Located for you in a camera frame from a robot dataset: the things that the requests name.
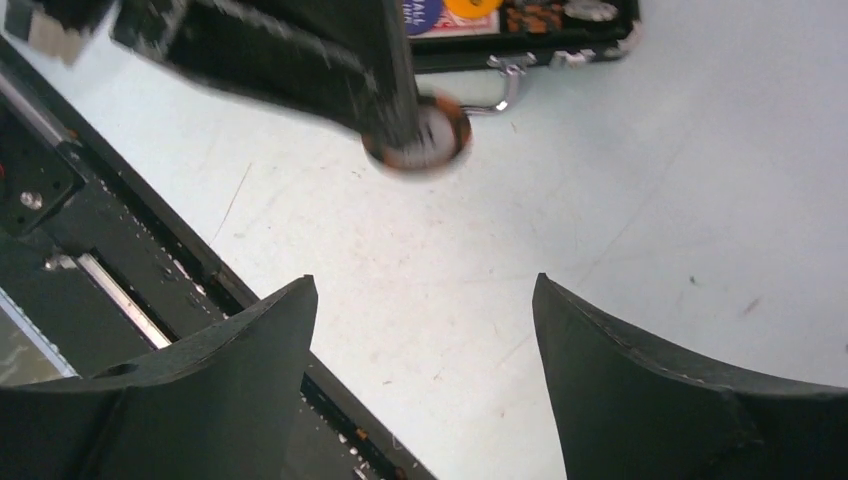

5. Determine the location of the brown 100 poker chip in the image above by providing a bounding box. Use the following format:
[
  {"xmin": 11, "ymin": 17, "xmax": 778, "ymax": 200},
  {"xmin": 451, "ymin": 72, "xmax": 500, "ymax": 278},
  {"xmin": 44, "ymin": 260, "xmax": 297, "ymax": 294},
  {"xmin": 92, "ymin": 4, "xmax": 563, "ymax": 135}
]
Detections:
[{"xmin": 361, "ymin": 95, "xmax": 472, "ymax": 177}]

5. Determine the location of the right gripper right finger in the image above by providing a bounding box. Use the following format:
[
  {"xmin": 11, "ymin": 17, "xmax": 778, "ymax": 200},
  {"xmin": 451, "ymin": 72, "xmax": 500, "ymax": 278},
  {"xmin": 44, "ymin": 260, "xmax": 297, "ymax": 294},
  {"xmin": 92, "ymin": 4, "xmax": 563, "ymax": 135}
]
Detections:
[{"xmin": 532, "ymin": 274, "xmax": 847, "ymax": 479}]

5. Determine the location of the brown chip stack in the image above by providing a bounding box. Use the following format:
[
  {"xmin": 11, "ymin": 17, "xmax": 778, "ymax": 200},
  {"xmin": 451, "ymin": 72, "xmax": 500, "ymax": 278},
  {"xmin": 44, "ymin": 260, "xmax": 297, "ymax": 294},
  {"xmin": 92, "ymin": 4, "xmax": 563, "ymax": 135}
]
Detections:
[{"xmin": 503, "ymin": 0, "xmax": 564, "ymax": 35}]

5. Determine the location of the blue small blind button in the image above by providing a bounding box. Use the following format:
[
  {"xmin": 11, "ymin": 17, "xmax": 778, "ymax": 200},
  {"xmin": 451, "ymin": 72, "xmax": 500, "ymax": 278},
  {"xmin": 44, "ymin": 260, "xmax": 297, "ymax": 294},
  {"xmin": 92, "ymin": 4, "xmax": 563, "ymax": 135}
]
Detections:
[{"xmin": 402, "ymin": 0, "xmax": 444, "ymax": 36}]

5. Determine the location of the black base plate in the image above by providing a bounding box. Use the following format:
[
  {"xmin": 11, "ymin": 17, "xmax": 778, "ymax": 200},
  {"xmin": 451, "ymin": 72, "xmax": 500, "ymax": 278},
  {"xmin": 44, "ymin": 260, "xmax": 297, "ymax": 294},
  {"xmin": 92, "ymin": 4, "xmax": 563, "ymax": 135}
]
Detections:
[{"xmin": 1, "ymin": 43, "xmax": 430, "ymax": 479}]

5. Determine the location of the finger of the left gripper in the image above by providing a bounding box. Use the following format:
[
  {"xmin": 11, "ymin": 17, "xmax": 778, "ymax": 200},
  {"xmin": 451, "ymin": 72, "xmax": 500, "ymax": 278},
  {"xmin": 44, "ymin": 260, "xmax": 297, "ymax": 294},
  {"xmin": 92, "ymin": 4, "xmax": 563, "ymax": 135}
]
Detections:
[{"xmin": 158, "ymin": 0, "xmax": 422, "ymax": 150}]

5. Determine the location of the black aluminium poker case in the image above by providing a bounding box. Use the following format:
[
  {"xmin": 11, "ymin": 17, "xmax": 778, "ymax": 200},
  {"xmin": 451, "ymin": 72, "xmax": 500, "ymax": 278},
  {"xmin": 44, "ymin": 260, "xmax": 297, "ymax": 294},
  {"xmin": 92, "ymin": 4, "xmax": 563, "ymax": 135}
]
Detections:
[{"xmin": 403, "ymin": 0, "xmax": 643, "ymax": 116}]

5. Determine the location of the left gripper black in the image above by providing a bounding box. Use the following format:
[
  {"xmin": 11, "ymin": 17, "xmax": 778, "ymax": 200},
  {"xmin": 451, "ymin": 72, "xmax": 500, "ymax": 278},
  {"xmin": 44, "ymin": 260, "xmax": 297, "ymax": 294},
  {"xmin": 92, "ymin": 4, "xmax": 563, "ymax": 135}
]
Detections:
[{"xmin": 3, "ymin": 0, "xmax": 191, "ymax": 66}]

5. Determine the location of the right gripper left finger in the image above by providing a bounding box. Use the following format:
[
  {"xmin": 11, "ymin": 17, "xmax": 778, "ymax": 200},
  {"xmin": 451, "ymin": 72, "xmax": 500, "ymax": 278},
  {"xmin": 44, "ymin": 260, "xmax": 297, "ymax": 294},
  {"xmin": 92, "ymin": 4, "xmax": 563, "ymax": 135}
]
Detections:
[{"xmin": 1, "ymin": 275, "xmax": 318, "ymax": 479}]

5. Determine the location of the orange big blind button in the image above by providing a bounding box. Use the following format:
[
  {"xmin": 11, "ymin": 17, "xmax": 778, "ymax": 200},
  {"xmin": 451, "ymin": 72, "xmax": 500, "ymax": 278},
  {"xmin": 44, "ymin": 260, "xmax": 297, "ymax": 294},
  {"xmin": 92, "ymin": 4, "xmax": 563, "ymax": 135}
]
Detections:
[{"xmin": 443, "ymin": 0, "xmax": 503, "ymax": 19}]

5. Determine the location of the red white chip stack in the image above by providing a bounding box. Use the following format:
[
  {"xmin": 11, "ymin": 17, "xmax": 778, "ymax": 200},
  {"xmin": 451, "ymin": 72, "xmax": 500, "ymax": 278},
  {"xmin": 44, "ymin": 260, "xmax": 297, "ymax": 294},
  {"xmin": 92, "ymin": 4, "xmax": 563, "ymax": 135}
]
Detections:
[{"xmin": 563, "ymin": 0, "xmax": 619, "ymax": 22}]

